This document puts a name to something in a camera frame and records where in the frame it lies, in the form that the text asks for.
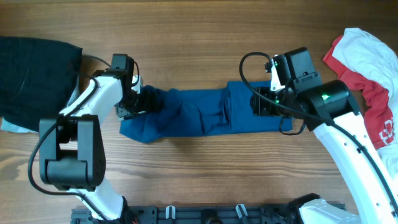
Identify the blue polo shirt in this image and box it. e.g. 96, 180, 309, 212
119, 81, 293, 143

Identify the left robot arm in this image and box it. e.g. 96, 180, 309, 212
28, 54, 160, 223

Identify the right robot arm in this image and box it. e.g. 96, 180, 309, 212
245, 47, 397, 223

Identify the red t-shirt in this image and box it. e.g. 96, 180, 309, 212
323, 36, 394, 149

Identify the black folded garment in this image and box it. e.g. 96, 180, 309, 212
1, 36, 82, 131

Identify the white printed t-shirt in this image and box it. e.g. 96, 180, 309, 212
332, 28, 397, 182

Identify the light grey folded garment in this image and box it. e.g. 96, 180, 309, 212
1, 78, 80, 133

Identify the right black cable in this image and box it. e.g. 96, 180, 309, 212
238, 52, 398, 215

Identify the black cable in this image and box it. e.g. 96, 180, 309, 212
27, 55, 141, 222
238, 52, 398, 215

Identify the left black cable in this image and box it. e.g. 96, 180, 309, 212
27, 55, 141, 222

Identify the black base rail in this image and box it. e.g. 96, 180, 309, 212
70, 203, 346, 224

